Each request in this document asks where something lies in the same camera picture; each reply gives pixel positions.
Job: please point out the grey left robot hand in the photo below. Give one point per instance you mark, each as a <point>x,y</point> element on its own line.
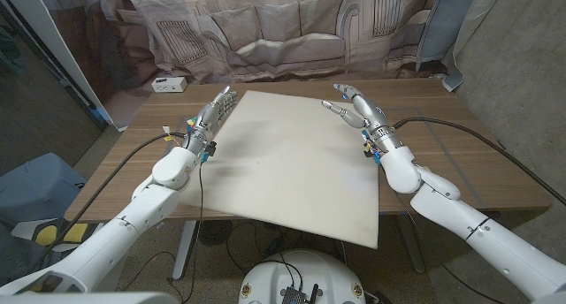
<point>208,118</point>

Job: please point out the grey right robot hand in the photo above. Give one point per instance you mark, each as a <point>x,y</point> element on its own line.
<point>373,118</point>

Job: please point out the white memory foam sheet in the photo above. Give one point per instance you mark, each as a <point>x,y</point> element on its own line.
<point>300,162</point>

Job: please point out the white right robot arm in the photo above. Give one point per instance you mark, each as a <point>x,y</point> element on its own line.
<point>486,237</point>

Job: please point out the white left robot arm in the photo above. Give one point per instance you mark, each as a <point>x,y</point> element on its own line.
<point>132,215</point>

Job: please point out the multicoloured puzzle cube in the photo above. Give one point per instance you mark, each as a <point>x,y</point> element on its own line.
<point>190,123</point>

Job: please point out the white power socket box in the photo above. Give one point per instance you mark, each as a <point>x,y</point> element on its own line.
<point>169,85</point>

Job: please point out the printed living room backdrop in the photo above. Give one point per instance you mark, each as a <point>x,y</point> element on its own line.
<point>274,30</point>

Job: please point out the round black floor fan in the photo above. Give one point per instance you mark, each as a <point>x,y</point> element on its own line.
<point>214,232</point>

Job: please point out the white table leg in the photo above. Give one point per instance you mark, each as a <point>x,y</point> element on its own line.
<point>185,246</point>

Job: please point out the white cloth sheet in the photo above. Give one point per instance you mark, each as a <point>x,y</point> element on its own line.
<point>473,30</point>

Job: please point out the grey table leg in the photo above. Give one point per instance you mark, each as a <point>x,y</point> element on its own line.
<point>411,246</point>

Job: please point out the black power adapter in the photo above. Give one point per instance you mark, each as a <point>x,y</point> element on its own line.
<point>274,246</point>

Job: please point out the white partition panel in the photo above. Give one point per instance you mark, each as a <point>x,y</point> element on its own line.
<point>66,52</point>

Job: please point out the white robot torso base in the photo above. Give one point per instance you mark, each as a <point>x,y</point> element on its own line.
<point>318,268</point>

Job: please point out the yellow floor object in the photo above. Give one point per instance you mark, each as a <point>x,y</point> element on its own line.
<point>73,234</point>

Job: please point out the blue grey plastic bin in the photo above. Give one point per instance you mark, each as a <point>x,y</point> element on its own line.
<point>35,189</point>

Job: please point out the black device with antenna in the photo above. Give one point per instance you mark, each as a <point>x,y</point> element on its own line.
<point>294,295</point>

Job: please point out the dark blue fabric heap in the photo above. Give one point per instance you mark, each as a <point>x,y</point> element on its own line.
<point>22,255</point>

